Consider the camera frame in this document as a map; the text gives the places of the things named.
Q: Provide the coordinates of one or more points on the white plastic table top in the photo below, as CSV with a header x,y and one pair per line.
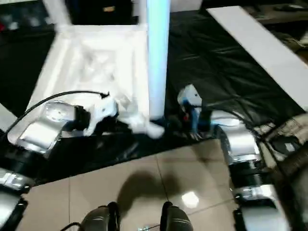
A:
x,y
72,60

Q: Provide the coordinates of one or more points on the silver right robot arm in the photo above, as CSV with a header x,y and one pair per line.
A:
x,y
240,144

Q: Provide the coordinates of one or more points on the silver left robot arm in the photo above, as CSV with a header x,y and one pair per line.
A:
x,y
36,134

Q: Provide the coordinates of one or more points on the black table mat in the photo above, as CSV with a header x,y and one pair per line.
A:
x,y
216,60

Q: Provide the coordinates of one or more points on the dark left robot foot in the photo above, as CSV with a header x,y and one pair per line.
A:
x,y
99,217

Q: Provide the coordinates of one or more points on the dark robot foot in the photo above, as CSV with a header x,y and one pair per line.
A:
x,y
99,217
176,217

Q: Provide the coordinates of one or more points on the dark right robot foot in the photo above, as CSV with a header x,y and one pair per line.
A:
x,y
176,217

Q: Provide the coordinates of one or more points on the white flat board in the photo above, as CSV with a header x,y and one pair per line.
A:
x,y
260,41

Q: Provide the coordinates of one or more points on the glossy black box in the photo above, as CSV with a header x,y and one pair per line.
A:
x,y
108,14

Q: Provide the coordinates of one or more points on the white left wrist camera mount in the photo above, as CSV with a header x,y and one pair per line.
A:
x,y
106,109

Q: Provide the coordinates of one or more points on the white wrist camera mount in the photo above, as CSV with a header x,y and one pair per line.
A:
x,y
190,93
106,109

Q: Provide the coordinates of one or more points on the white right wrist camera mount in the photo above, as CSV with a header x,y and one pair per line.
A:
x,y
190,93

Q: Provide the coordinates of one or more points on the white panel with round mount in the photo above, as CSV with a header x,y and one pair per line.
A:
x,y
185,4

